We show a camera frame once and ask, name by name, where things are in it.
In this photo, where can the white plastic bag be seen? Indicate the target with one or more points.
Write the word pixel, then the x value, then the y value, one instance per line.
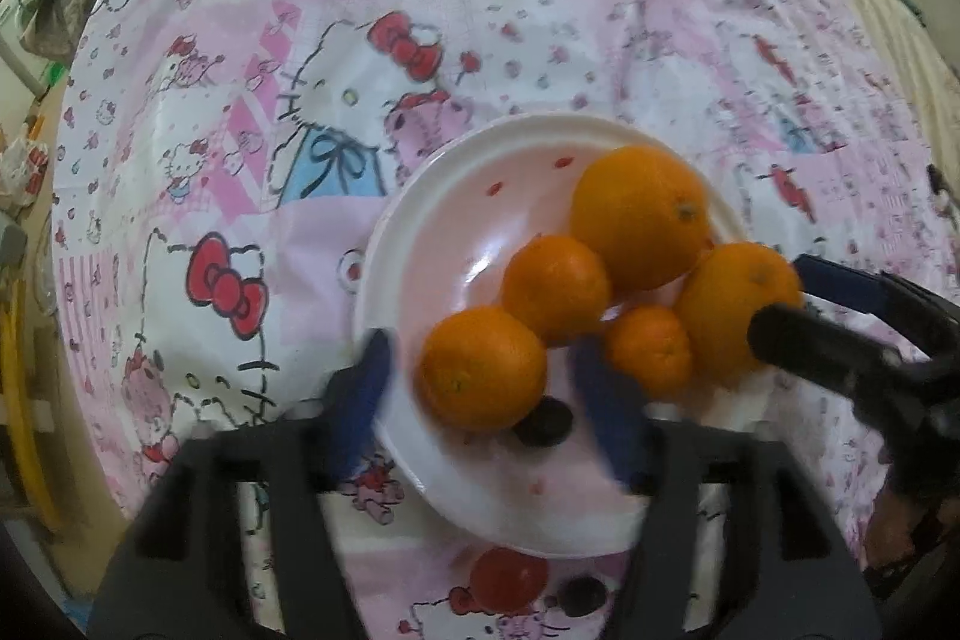
pixel 19 169

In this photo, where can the yellow wooden rack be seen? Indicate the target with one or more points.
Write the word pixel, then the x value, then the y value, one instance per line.
pixel 16 400

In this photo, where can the large orange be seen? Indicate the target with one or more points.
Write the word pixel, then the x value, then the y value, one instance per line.
pixel 637 212

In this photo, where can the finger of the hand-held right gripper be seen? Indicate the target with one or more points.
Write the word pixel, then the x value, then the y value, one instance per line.
pixel 847 286
pixel 810 340

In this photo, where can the red cherry tomato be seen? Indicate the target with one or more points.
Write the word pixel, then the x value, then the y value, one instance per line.
pixel 508 580

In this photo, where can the dark grape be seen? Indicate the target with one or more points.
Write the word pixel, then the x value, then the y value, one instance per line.
pixel 581 596
pixel 541 424

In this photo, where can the small tangerine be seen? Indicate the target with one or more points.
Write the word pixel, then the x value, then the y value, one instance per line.
pixel 649 347

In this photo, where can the white plate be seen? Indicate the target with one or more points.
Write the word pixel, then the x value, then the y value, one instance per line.
pixel 465 250

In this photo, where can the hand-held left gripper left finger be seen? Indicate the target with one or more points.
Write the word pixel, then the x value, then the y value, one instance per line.
pixel 364 400

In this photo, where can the pink cartoon printed sheet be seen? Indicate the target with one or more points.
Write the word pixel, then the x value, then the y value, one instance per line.
pixel 300 48

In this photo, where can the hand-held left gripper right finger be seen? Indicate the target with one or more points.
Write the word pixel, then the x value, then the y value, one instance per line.
pixel 611 419

